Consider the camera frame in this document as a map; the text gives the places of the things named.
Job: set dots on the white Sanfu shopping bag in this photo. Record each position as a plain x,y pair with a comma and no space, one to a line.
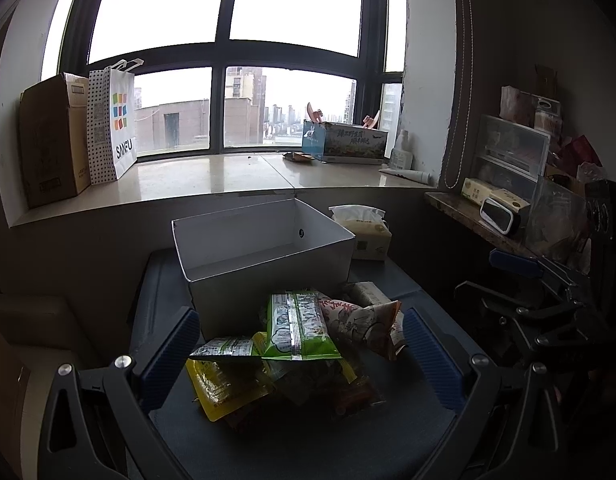
111,139

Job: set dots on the white digital clock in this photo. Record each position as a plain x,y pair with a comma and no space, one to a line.
497,216

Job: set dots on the clear plastic drawer unit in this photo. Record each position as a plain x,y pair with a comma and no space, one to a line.
510,156

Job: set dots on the beige tissue pack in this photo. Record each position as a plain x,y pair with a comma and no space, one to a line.
367,223

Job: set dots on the printed gift box on sill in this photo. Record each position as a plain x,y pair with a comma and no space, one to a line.
343,144

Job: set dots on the white tube on sill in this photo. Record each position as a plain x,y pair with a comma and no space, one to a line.
411,175

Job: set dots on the white red snack bag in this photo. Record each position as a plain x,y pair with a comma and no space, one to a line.
370,327

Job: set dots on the white open storage box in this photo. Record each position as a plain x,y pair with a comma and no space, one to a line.
234,259

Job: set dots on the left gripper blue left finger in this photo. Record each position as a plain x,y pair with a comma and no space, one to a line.
141,382

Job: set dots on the brown cardboard box on sill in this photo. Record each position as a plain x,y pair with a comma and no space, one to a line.
52,139

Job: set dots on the cream small carton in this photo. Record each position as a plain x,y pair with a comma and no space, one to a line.
477,191

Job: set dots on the white pump bottle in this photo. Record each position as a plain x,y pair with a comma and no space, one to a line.
401,156

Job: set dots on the small brown packet on sill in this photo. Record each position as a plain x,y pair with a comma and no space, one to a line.
299,157

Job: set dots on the yellow snack pouch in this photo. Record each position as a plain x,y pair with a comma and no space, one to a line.
228,373

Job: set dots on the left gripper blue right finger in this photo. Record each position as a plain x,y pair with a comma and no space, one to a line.
447,356

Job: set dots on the green striped snack bag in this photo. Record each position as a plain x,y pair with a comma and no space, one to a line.
296,329

